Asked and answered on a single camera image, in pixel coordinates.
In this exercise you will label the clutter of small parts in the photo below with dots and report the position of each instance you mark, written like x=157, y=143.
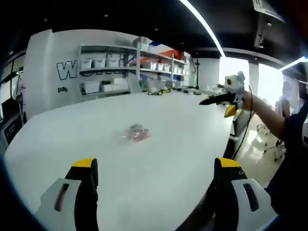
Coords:
x=160, y=91

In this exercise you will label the person in dark shirt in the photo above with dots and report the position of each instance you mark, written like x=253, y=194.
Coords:
x=292, y=163

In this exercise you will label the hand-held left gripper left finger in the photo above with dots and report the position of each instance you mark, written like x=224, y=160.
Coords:
x=79, y=192

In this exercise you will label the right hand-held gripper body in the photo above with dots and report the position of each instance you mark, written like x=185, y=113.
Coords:
x=235, y=90

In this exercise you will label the white rolling chair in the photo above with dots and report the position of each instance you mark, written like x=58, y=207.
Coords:
x=272, y=142

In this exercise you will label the clear resealable bag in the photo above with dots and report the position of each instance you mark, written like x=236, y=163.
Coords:
x=136, y=133

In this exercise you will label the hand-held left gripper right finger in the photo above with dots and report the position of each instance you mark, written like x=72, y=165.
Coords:
x=231, y=190

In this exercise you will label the row of white storage bins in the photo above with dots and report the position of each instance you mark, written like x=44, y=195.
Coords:
x=103, y=63

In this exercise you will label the black tripod stand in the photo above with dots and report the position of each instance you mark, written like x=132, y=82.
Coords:
x=197, y=73

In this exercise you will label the white ceiling light strip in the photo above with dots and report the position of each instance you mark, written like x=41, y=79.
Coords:
x=204, y=26

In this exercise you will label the grey metal storage shelf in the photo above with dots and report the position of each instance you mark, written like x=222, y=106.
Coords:
x=134, y=69

